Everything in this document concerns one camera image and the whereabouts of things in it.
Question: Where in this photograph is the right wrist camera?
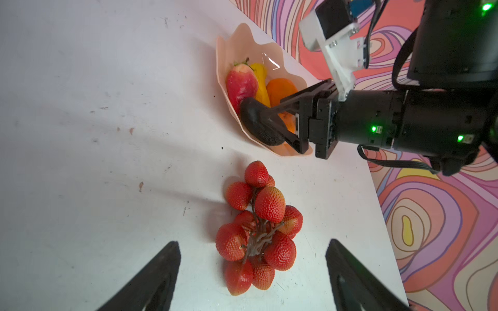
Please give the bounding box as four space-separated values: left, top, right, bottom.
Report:
299 0 373 102

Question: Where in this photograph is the yellow fake squash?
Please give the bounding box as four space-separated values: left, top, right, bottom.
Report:
250 63 271 108

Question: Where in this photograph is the red fake strawberry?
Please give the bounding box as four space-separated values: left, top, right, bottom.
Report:
225 58 259 115

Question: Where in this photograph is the dark fake avocado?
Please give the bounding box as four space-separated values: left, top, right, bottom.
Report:
239 98 285 146

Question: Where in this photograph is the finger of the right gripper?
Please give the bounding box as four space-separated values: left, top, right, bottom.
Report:
264 79 335 119
268 116 309 155

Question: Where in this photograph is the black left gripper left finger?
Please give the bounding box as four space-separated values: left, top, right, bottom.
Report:
99 241 181 310

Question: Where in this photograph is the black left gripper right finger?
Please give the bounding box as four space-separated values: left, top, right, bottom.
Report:
326 239 411 310

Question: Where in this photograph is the large fake orange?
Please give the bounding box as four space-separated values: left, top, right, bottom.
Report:
266 77 300 133

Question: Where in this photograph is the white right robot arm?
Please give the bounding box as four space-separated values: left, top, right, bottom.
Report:
271 1 497 310

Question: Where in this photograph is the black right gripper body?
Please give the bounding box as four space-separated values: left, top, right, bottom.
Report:
296 79 337 159

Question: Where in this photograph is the red strawberry bunch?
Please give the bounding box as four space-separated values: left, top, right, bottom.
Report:
215 161 303 296

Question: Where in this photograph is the peach scalloped fruit bowl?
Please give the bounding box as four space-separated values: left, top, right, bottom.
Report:
215 23 308 157

